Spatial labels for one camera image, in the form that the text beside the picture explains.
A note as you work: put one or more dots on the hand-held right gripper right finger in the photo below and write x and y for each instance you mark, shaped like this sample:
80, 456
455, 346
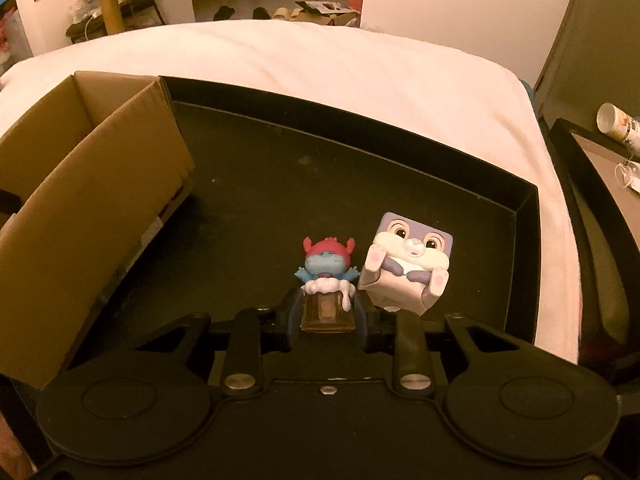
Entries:
364, 332

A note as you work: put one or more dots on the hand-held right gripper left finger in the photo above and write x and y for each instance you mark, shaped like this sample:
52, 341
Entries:
292, 325

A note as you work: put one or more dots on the blue hippo figurine red hat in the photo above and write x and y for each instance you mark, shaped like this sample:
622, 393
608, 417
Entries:
327, 262

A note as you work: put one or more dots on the white bunny cube toy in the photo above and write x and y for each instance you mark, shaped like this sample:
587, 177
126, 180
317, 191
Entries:
405, 260

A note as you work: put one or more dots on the black shallow tray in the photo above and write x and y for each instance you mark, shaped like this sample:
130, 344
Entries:
300, 185

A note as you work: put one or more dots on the brown cardboard box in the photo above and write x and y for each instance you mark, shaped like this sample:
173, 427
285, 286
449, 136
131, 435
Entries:
75, 240

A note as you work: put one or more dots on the dark nightstand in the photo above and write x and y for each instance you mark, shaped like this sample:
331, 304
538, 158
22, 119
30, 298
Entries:
600, 170

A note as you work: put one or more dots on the yellow slipper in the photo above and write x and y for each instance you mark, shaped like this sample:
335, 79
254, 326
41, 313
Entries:
281, 13

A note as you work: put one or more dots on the open cardboard box with papers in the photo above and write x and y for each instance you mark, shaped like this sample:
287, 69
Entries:
327, 14

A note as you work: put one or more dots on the black slipper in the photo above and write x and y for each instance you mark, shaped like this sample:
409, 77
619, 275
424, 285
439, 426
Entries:
261, 13
225, 12

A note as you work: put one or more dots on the white paper cup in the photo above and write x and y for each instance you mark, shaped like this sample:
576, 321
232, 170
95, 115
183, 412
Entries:
617, 122

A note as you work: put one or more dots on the black chair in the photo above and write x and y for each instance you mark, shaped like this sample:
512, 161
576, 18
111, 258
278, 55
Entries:
135, 5

